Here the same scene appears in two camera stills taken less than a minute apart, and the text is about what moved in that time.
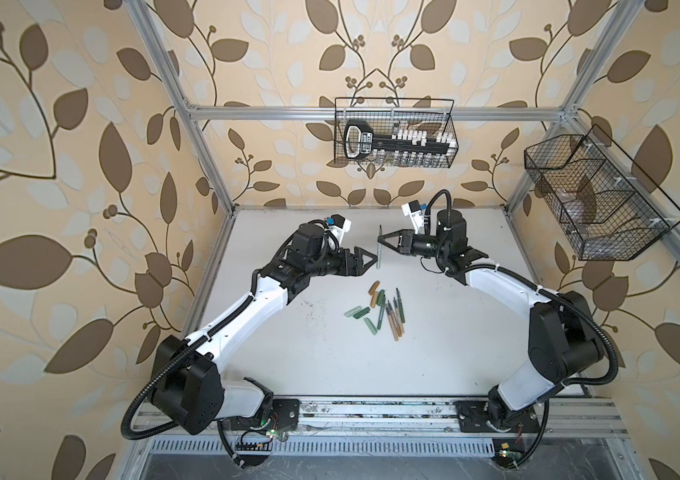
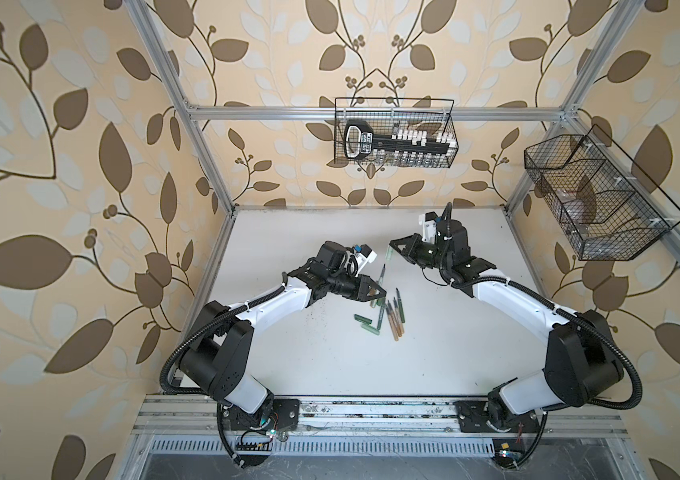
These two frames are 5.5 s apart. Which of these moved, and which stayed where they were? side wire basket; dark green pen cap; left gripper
Moved: left gripper; dark green pen cap
Stayed: side wire basket
